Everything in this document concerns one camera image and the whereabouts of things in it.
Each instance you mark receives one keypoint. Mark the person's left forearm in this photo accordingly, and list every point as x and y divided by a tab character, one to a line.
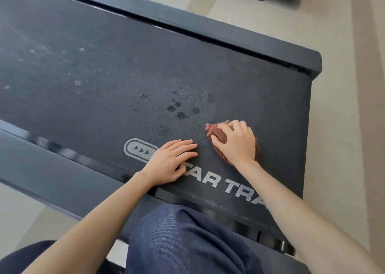
90	225

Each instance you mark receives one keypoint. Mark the brown cleaning cloth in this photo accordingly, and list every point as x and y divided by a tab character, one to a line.
213	129

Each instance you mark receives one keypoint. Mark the grey treadmill with red label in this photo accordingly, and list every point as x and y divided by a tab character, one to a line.
90	72

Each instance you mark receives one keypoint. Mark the person's right hand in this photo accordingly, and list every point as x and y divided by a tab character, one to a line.
240	146

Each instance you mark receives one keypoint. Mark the person's right forearm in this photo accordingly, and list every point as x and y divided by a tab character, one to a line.
306	222

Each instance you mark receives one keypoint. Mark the person's dark blue trousers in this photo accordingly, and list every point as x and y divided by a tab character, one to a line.
186	240

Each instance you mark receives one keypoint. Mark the person's left hand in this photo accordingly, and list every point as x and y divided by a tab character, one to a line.
165	165

